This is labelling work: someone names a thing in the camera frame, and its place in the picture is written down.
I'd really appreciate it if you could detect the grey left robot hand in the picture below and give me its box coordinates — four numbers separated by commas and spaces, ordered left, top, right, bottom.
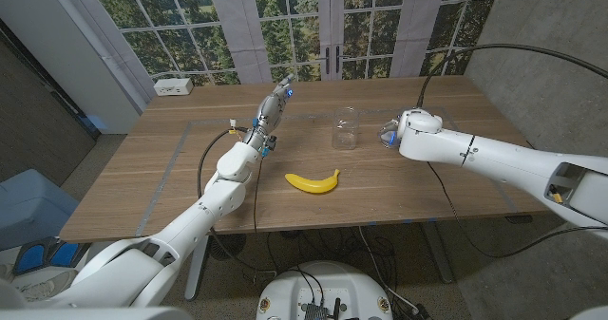
242, 74, 295, 158

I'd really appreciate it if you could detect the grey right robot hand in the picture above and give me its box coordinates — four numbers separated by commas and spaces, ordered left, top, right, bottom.
378, 118, 403, 149

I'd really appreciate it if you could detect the clear glass jar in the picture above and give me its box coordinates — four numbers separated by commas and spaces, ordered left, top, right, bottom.
331, 106, 361, 151

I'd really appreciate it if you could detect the yellow toy banana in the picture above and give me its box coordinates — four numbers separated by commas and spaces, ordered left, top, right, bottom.
284, 168, 341, 195

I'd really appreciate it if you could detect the printed window backdrop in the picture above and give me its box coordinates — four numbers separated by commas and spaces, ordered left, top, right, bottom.
41, 0, 504, 115

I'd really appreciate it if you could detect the white power outlet box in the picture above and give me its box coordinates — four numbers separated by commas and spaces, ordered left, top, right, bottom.
152, 77, 195, 97

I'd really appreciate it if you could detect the grey table leg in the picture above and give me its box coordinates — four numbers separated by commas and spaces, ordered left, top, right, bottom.
420, 219, 457, 285

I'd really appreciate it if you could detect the black round fan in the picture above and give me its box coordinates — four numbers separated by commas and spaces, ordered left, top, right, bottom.
207, 234, 247, 260

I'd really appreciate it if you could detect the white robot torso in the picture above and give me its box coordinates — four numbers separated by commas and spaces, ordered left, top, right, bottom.
255, 261, 394, 320

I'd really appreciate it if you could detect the white table leg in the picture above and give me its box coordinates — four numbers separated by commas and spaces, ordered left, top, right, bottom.
183, 235, 210, 302

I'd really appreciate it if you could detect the black torso electronics module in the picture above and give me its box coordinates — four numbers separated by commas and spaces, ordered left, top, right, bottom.
302, 302, 330, 320

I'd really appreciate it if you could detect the blue-grey storage bin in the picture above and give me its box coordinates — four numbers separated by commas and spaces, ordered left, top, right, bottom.
0, 168, 81, 253

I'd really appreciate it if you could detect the blue and black foot pedal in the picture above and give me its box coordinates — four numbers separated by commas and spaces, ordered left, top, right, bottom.
12, 236, 91, 277

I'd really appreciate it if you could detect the white sneaker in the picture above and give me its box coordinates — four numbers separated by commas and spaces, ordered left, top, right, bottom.
11, 268, 80, 303

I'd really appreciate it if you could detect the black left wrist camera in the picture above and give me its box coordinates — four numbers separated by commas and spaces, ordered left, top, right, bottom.
259, 136, 278, 159

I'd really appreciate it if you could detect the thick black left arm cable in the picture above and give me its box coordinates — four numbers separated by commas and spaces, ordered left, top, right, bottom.
197, 118, 281, 276

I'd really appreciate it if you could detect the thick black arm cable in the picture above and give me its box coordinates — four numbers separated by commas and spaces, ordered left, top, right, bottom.
416, 43, 608, 110
197, 118, 281, 276

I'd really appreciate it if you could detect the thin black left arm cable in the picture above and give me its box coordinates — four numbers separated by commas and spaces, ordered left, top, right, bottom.
252, 156, 263, 235

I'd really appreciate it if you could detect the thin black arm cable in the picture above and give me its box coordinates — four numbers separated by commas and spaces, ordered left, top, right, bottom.
426, 161, 608, 260
252, 156, 263, 235

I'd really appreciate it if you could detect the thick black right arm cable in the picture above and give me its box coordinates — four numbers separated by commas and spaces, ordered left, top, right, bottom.
416, 43, 608, 110

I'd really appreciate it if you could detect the white floor cable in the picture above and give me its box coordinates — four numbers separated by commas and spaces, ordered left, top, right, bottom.
358, 226, 419, 311

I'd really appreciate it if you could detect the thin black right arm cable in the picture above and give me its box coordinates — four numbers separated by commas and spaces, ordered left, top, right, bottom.
426, 161, 608, 260

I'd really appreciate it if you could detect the black cable on torso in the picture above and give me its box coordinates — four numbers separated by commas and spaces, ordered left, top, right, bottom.
283, 266, 325, 307

